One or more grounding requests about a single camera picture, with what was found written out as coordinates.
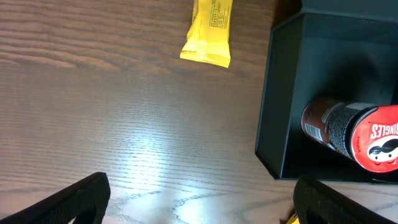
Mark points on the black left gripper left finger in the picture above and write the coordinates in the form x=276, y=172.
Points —
x=82, y=202

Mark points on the black open gift box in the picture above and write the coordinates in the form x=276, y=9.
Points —
x=344, y=50

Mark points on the dark red Pringles can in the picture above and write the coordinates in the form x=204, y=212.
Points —
x=363, y=132

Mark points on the long yellow snack packet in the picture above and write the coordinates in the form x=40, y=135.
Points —
x=207, y=40

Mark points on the small yellow snack packet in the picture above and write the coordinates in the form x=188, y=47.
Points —
x=294, y=219

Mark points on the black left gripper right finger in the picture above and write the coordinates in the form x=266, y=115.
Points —
x=315, y=202

